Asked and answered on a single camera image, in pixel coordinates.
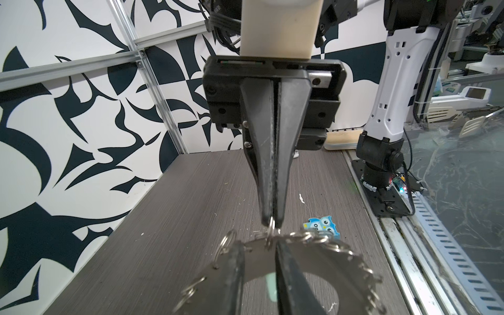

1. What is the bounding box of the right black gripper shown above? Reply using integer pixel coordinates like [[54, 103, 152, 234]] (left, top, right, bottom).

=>
[[203, 56, 347, 228]]

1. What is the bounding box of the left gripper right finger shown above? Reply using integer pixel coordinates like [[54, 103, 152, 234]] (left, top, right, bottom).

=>
[[274, 241, 326, 315]]

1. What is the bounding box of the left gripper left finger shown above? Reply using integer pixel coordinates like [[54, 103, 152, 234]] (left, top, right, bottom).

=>
[[185, 241, 245, 314]]

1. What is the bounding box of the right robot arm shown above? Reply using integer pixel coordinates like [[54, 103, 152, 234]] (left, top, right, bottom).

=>
[[199, 1, 462, 228]]

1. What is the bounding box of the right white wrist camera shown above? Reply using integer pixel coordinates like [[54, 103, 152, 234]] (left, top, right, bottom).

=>
[[240, 0, 323, 60]]

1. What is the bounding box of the blue owl keychain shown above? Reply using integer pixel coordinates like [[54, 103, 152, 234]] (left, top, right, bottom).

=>
[[303, 215, 341, 240]]

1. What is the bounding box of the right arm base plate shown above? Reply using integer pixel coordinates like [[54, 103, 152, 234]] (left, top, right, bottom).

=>
[[351, 160, 426, 218]]

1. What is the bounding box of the white perforated cable duct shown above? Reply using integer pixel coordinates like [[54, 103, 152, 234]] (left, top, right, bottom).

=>
[[413, 193, 503, 314]]

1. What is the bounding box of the aluminium frame crossbar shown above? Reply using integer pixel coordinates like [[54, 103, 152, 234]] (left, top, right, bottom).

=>
[[1, 21, 206, 92]]

